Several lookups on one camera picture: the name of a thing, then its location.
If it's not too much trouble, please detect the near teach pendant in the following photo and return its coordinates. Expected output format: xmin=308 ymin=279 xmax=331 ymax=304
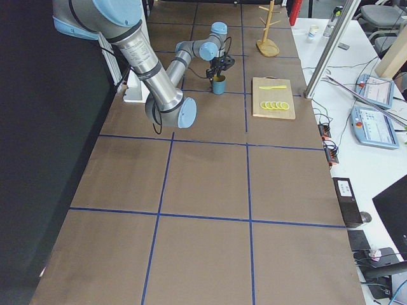
xmin=350 ymin=107 xmax=399 ymax=149

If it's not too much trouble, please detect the clear plastic bottle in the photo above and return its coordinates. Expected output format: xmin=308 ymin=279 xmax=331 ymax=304
xmin=323 ymin=17 xmax=336 ymax=37

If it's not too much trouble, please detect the bamboo cutting board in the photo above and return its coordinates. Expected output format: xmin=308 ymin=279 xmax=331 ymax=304
xmin=252 ymin=77 xmax=296 ymax=120

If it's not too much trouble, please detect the orange black adapter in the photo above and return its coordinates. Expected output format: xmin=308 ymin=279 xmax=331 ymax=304
xmin=323 ymin=140 xmax=339 ymax=167
xmin=317 ymin=123 xmax=331 ymax=140

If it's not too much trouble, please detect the wooden mug tree rack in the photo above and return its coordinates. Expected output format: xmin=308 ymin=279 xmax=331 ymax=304
xmin=256 ymin=1 xmax=280 ymax=57

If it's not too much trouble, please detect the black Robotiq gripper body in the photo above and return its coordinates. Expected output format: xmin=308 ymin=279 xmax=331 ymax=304
xmin=213 ymin=55 xmax=235 ymax=71

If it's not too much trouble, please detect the lemon slice two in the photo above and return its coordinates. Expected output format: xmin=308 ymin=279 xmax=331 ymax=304
xmin=265 ymin=102 xmax=273 ymax=110

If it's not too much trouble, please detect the teach pendant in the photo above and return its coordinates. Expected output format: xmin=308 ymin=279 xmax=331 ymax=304
xmin=350 ymin=107 xmax=399 ymax=149
xmin=355 ymin=74 xmax=394 ymax=110

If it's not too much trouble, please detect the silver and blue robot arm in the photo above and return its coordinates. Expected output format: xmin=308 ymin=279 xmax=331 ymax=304
xmin=52 ymin=0 xmax=235 ymax=128

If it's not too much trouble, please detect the white paper cup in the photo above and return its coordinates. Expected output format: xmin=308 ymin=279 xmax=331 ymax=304
xmin=307 ymin=24 xmax=319 ymax=41

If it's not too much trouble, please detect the black monitor stand base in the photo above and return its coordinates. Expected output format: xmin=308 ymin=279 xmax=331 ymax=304
xmin=354 ymin=247 xmax=406 ymax=299

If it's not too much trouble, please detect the near orange black adapter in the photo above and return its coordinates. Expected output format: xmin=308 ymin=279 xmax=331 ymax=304
xmin=323 ymin=140 xmax=339 ymax=167

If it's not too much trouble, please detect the black box with label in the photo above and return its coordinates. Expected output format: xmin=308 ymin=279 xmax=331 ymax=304
xmin=333 ymin=177 xmax=363 ymax=228

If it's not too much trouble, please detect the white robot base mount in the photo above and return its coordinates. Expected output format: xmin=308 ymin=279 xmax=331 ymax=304
xmin=123 ymin=71 xmax=149 ymax=104

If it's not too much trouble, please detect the far teach pendant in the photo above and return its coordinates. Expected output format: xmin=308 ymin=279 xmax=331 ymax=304
xmin=355 ymin=74 xmax=394 ymax=110

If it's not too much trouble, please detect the yellow plastic knife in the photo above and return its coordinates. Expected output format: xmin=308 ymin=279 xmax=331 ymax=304
xmin=258 ymin=85 xmax=287 ymax=90

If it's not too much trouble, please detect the lemon slice four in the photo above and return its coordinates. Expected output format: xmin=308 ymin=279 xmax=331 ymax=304
xmin=275 ymin=102 xmax=284 ymax=110

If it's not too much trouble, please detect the grey office chair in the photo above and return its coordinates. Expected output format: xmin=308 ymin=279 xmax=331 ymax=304
xmin=360 ymin=4 xmax=406 ymax=43

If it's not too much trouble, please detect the aluminium frame post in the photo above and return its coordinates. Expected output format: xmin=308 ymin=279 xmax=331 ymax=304
xmin=304 ymin=0 xmax=361 ymax=99

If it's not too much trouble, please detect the far orange black adapter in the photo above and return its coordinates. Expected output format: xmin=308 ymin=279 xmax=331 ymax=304
xmin=317 ymin=123 xmax=331 ymax=140

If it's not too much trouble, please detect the teal mug with yellow interior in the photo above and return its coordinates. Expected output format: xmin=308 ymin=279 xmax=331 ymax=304
xmin=212 ymin=75 xmax=226 ymax=95

